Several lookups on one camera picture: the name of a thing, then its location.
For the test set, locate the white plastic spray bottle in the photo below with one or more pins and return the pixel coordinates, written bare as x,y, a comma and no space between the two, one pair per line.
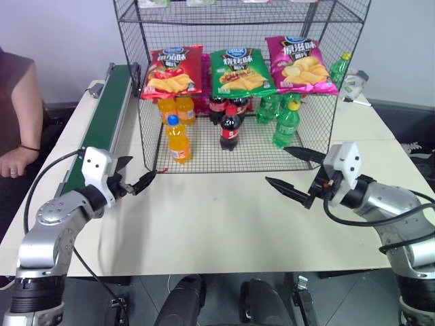
353,85

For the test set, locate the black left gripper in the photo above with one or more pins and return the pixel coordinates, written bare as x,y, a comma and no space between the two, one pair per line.
117,185

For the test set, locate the magenta snack bag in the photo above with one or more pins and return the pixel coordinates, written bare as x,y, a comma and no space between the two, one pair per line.
205,88

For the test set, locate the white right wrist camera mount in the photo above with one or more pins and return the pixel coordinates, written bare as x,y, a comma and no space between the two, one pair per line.
346,163

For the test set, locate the orange soda bottle blue cap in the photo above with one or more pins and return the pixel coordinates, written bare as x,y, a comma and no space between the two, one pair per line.
178,141

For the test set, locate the magenta chips bag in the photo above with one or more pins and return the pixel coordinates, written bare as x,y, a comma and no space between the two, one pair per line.
299,64

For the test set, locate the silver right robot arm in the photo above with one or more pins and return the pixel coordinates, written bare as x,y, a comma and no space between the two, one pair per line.
394,210

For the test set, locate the black patterned object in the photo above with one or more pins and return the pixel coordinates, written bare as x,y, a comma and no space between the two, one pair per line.
419,156

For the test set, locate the red object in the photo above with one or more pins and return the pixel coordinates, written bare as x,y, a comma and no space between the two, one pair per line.
164,170

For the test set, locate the black wrist band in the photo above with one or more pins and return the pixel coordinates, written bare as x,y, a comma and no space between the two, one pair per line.
30,148

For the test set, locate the green conveyor belt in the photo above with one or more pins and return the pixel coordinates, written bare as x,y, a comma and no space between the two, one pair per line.
105,122

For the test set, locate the green soda bottle yellow cap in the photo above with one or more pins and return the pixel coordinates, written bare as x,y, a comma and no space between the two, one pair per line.
340,69
287,129

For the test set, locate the person's bare hand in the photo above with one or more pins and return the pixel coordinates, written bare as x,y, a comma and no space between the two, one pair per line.
13,164

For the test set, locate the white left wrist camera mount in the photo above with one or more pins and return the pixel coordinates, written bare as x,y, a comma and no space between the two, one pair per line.
96,166

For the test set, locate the white marker pen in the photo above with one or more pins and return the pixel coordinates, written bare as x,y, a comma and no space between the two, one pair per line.
357,101

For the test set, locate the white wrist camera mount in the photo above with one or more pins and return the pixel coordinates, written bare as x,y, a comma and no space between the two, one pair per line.
346,163
96,166

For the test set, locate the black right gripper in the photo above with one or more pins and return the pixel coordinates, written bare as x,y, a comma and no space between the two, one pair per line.
323,190

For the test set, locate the red chips bag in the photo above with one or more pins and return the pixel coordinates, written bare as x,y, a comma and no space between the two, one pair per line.
171,73

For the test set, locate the cola bottle red cap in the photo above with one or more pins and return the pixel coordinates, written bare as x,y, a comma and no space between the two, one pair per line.
230,130

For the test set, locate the black table clamp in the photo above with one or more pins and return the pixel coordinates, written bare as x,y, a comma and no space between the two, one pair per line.
119,309
304,299

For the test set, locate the green snack package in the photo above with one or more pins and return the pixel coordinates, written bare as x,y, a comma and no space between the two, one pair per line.
159,2

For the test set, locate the dark rounded shape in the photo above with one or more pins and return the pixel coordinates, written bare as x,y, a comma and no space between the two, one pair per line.
265,305
181,302

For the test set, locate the green chips bag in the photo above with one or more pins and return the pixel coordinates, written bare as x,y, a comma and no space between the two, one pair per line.
241,73

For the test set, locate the person's bare forearm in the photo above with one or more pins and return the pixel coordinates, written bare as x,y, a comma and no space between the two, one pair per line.
34,129

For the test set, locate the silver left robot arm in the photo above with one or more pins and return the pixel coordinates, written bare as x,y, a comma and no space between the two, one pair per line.
51,234

